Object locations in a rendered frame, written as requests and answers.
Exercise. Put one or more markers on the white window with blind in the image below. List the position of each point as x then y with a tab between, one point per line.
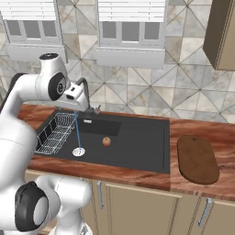
30	27
131	30

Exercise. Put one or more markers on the beige wall cabinet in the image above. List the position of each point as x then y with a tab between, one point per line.
220	33

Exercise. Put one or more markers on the beige cupboard door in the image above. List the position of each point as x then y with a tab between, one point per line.
137	211
93	211
220	220

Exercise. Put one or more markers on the brown wooden cutting board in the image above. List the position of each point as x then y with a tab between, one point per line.
197	160

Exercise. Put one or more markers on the peach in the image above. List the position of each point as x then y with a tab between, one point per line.
106	141

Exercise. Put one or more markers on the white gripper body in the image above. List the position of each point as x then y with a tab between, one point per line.
75	104

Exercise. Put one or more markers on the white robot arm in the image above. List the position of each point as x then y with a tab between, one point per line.
18	143

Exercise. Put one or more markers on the dark grey sink faucet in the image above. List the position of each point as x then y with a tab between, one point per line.
87	91

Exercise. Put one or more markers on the black kitchen sink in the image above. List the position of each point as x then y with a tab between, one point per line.
137	143

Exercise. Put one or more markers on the blue water stream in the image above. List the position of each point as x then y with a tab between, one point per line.
78	131

